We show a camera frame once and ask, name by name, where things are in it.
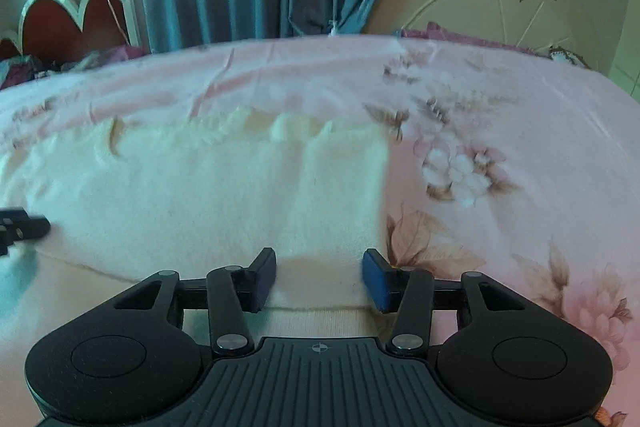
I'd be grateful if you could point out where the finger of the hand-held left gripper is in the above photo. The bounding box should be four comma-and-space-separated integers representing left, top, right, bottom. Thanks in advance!
0, 206, 51, 258

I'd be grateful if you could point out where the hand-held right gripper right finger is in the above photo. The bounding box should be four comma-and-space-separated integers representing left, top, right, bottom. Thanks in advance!
362, 249, 527, 354

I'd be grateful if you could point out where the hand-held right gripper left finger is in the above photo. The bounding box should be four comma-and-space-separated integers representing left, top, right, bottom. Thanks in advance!
114, 248, 277, 356

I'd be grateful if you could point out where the cream knit garment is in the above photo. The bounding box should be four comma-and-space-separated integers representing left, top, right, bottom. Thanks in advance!
0, 106, 392, 427

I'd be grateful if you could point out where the purple pillow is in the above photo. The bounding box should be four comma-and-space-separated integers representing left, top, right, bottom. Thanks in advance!
400, 22, 551, 58

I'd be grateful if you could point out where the patterned cushion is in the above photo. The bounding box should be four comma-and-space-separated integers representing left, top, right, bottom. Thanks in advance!
547, 46, 591, 68

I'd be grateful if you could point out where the pink floral bed sheet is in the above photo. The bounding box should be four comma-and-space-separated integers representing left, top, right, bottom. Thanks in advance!
0, 34, 640, 427

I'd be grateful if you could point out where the pile of colourful clothes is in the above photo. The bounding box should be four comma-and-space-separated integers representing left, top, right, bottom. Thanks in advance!
0, 46, 151, 90

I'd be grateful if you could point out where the red heart-shaped headboard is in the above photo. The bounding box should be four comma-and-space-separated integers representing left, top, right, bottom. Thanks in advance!
0, 0, 143, 62

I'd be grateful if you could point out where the round cream headboard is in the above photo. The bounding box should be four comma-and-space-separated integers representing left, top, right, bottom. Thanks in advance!
362, 0, 603, 72

